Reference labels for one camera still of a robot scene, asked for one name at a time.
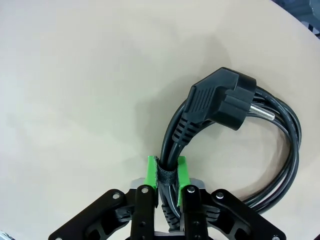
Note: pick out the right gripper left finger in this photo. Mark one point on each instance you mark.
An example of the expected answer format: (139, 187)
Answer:
(140, 215)

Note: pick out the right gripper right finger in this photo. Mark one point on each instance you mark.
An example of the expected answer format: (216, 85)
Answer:
(195, 215)

